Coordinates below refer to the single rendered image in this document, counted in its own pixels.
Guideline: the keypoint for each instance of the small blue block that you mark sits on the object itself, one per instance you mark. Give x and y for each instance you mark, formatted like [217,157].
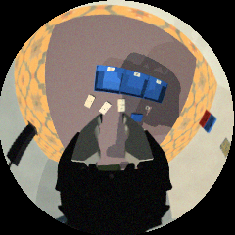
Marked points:
[136,117]

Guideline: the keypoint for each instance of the blue rack of bins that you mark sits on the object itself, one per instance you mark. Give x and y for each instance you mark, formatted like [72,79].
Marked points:
[129,82]

